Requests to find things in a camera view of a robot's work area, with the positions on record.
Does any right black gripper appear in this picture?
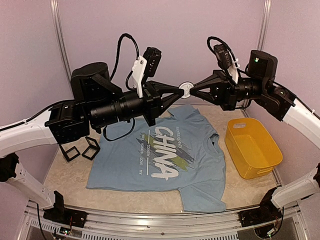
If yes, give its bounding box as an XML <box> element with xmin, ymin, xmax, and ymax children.
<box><xmin>189</xmin><ymin>69</ymin><xmax>267</xmax><ymax>111</ymax></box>

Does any blue brooch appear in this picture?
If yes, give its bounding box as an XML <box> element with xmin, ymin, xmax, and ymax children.
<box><xmin>178</xmin><ymin>81</ymin><xmax>194</xmax><ymax>99</ymax></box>

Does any light blue printed t-shirt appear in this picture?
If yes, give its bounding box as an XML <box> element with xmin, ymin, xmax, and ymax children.
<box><xmin>86</xmin><ymin>104</ymin><xmax>226</xmax><ymax>213</ymax></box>

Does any black brooch case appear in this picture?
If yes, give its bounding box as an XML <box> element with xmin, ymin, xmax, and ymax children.
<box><xmin>59</xmin><ymin>144</ymin><xmax>81</xmax><ymax>163</ymax></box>
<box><xmin>81</xmin><ymin>136</ymin><xmax>101</xmax><ymax>161</ymax></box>

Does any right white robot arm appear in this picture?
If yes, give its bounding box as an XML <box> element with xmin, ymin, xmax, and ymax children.
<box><xmin>190</xmin><ymin>39</ymin><xmax>320</xmax><ymax>179</ymax></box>

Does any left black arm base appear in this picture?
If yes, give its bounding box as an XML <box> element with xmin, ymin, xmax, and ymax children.
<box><xmin>43</xmin><ymin>190</ymin><xmax>88</xmax><ymax>228</ymax></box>

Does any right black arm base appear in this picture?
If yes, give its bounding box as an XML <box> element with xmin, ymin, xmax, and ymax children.
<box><xmin>238</xmin><ymin>187</ymin><xmax>283</xmax><ymax>227</ymax></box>

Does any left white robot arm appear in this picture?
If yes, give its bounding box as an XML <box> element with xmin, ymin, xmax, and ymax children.
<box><xmin>0</xmin><ymin>47</ymin><xmax>184</xmax><ymax>223</ymax></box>

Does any yellow plastic basket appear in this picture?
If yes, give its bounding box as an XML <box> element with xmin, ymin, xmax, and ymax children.
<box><xmin>224</xmin><ymin>117</ymin><xmax>283</xmax><ymax>180</ymax></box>

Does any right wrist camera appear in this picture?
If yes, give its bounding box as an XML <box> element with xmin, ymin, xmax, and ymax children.
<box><xmin>213</xmin><ymin>44</ymin><xmax>240</xmax><ymax>84</ymax></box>

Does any right aluminium frame post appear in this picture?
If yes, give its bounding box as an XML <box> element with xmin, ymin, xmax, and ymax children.
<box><xmin>257</xmin><ymin>0</ymin><xmax>272</xmax><ymax>51</ymax></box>

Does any aluminium frame post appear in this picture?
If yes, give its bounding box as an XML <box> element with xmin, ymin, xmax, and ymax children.
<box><xmin>257</xmin><ymin>0</ymin><xmax>272</xmax><ymax>51</ymax></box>
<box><xmin>50</xmin><ymin>0</ymin><xmax>71</xmax><ymax>80</ymax></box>

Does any left aluminium frame post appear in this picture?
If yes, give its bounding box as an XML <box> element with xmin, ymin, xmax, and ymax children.
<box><xmin>50</xmin><ymin>0</ymin><xmax>71</xmax><ymax>80</ymax></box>

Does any front aluminium rail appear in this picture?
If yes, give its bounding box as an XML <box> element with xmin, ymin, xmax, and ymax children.
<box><xmin>16</xmin><ymin>201</ymin><xmax>310</xmax><ymax>240</ymax></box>

